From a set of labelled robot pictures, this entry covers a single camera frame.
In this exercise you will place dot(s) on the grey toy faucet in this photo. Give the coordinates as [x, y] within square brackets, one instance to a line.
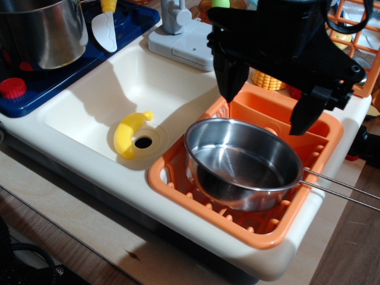
[182, 38]

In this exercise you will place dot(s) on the orange wire basket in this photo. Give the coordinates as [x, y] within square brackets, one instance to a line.
[362, 46]

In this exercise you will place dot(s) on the yellow toy corn cob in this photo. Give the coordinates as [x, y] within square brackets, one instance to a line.
[267, 82]

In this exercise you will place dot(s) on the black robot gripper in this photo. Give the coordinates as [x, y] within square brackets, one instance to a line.
[288, 41]

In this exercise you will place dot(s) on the red stove knob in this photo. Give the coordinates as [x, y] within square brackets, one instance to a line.
[12, 88]

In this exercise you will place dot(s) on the large steel pot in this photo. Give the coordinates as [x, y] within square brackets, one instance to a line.
[42, 35]

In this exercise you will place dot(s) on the blue toy stove top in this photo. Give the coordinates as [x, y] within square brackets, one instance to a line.
[43, 85]

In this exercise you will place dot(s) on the small steel saucepan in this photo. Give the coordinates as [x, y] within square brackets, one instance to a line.
[244, 167]

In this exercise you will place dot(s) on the white toy knife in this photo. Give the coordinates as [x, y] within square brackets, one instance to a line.
[103, 27]

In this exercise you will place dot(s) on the cream toy sink unit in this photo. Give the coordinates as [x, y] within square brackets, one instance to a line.
[72, 135]

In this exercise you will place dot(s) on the yellow plastic banana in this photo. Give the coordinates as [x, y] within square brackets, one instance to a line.
[128, 126]

